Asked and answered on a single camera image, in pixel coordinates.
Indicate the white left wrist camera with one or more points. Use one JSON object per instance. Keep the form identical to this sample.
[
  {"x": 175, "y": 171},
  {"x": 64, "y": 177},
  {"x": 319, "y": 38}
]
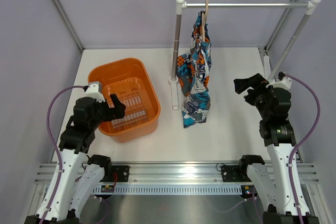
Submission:
[{"x": 94, "y": 90}]

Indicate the wooden clothes hanger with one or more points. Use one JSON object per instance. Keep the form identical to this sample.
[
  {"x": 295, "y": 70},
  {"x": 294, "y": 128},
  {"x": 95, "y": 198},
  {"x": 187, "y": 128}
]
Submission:
[{"x": 204, "y": 19}]

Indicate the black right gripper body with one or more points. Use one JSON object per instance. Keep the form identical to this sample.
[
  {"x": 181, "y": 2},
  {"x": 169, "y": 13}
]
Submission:
[{"x": 259, "y": 97}]

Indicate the silver white clothes rack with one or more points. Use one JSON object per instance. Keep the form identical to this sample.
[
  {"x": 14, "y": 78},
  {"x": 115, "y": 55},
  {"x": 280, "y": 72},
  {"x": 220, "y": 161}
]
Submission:
[{"x": 270, "y": 72}]

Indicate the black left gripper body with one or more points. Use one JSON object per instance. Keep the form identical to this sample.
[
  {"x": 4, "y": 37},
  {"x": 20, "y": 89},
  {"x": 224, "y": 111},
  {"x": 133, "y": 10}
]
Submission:
[{"x": 108, "y": 114}]

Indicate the colourful patterned shorts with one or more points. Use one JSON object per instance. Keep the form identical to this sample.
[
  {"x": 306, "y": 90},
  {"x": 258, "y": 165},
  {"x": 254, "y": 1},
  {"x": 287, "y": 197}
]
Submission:
[{"x": 193, "y": 70}]

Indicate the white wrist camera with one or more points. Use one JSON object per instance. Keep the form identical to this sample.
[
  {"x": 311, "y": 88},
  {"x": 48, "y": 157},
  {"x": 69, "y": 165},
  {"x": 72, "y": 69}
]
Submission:
[
  {"x": 284, "y": 82},
  {"x": 94, "y": 90}
]

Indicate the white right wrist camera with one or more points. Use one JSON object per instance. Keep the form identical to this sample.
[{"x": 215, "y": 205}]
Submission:
[{"x": 284, "y": 82}]

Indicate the orange plastic basket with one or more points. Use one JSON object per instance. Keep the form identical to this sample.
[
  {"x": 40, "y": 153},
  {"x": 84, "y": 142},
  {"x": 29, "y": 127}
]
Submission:
[{"x": 129, "y": 80}]

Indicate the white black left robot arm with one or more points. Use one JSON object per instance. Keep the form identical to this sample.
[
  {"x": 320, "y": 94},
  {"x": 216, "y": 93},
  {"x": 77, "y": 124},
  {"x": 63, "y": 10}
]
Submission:
[{"x": 76, "y": 174}]

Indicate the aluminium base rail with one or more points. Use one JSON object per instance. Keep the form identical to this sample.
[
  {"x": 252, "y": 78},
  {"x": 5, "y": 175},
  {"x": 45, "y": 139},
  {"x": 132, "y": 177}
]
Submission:
[{"x": 176, "y": 173}]

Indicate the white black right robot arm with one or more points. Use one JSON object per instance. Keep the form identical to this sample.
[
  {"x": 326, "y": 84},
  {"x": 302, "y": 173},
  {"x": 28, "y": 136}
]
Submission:
[{"x": 281, "y": 197}]

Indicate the white slotted cable duct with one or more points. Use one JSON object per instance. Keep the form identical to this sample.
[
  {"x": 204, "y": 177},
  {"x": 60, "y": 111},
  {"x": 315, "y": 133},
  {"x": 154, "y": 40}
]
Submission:
[{"x": 168, "y": 190}]

